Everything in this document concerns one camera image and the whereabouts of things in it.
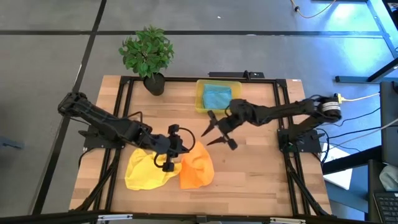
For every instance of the green plant in black pot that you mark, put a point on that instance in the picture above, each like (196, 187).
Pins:
(146, 53)

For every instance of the white cloth bundle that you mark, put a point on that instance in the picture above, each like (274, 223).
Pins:
(390, 177)

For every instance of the yellow translucent plastic bin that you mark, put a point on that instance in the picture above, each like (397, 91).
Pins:
(199, 93)

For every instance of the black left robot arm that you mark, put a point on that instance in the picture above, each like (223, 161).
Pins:
(109, 124)

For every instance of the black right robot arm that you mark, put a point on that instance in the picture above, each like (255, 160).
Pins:
(280, 110)

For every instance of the white paper sheet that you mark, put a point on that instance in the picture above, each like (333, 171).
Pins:
(339, 174)

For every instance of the yellow microfiber towel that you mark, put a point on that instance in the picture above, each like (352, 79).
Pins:
(143, 174)

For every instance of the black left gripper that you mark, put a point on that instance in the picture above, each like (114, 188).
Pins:
(169, 146)

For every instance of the black keyboard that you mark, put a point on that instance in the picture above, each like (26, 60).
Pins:
(387, 207)

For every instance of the black aluminium table frame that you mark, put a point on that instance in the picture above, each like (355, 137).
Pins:
(180, 79)

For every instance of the metal desk leg frame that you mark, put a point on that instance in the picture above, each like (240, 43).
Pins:
(351, 79)

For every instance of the black computer case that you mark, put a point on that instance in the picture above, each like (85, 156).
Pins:
(390, 124)

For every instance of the silver aluminium bracket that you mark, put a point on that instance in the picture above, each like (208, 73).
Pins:
(287, 220)
(115, 217)

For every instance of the black crossbeam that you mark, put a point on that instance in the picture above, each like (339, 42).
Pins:
(62, 217)

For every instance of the blue microfiber towel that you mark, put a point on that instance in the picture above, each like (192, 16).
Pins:
(217, 96)

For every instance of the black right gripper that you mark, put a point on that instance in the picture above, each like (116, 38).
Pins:
(236, 113)

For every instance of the orange microfiber towel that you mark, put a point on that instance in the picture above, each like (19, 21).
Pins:
(197, 171)

